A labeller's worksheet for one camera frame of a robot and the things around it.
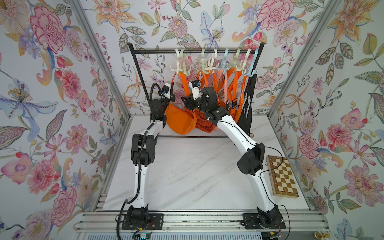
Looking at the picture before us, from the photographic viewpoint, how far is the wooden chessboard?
2.71 ft

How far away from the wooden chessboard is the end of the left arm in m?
0.70

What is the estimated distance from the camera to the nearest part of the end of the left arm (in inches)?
31.1
